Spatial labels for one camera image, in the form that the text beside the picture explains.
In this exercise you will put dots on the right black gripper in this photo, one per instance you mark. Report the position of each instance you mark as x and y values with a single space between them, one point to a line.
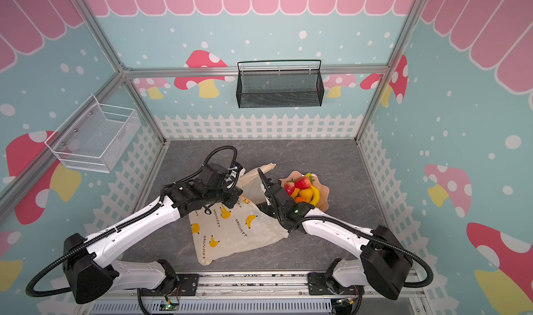
263 207

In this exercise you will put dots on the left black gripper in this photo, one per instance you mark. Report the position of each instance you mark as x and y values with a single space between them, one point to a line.
234 193

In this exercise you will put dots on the banana print plastic bag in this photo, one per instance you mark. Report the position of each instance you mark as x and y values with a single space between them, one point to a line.
226 231

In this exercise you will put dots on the red orange strawberry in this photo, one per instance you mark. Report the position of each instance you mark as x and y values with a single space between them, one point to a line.
290 187

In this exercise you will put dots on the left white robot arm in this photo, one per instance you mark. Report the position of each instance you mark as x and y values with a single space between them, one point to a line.
90 266

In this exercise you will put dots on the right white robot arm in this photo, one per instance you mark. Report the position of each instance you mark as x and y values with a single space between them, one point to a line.
381 261

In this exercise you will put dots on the yellow banana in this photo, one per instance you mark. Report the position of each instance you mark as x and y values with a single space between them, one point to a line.
315 200

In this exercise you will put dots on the peach wavy plate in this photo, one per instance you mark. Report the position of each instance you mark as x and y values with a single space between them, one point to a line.
324 190

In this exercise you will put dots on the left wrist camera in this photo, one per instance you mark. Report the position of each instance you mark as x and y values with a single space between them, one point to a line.
235 172

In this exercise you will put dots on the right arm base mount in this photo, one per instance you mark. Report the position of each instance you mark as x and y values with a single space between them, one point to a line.
323 284

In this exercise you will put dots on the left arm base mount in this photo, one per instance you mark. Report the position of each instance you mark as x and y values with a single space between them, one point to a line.
181 284

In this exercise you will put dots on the black wire basket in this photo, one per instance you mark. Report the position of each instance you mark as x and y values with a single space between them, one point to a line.
280 84

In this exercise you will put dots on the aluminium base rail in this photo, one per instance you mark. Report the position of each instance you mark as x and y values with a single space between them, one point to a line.
258 292

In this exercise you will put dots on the white wire basket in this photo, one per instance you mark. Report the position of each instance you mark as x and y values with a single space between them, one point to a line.
95 137

